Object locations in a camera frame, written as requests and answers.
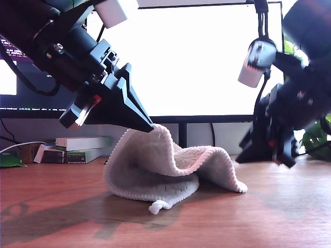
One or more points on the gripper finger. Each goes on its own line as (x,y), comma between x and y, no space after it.
(258,134)
(261,152)

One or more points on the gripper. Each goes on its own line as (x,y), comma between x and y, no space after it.
(69,59)

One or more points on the pale fluffy tea towel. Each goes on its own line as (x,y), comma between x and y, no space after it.
(144,165)

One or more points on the green houseplant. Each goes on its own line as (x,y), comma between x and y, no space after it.
(314,139)

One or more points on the long white box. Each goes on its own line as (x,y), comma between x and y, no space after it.
(82,143)

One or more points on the green-labelled grey box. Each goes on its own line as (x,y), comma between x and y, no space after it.
(77,157)

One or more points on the white-screen computer monitor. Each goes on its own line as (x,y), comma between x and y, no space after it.
(194,64)

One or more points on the small dark brown box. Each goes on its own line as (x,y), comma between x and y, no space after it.
(53,156)

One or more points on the dark-screen computer monitor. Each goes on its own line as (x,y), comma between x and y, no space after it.
(26,103)

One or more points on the small white box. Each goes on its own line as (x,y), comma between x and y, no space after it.
(38,155)

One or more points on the brown cardboard box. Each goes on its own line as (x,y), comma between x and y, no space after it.
(28,153)

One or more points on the green packet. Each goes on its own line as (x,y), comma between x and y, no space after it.
(10,161)

